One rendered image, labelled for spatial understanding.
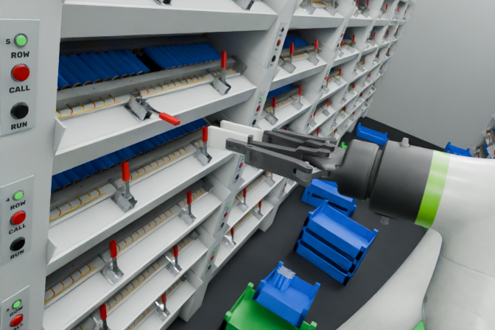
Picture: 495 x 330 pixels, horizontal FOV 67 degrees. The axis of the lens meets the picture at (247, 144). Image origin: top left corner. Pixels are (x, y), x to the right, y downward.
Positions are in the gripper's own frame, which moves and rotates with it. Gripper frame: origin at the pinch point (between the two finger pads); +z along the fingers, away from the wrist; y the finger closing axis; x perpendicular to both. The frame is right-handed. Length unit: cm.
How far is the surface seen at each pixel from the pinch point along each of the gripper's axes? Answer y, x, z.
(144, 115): -0.7, 0.1, 16.5
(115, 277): -0.9, -36.2, 24.1
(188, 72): 19.1, 3.9, 21.6
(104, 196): -2.3, -16.8, 24.4
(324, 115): 163, -38, 25
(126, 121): -3.3, -0.7, 17.8
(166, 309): 27, -73, 32
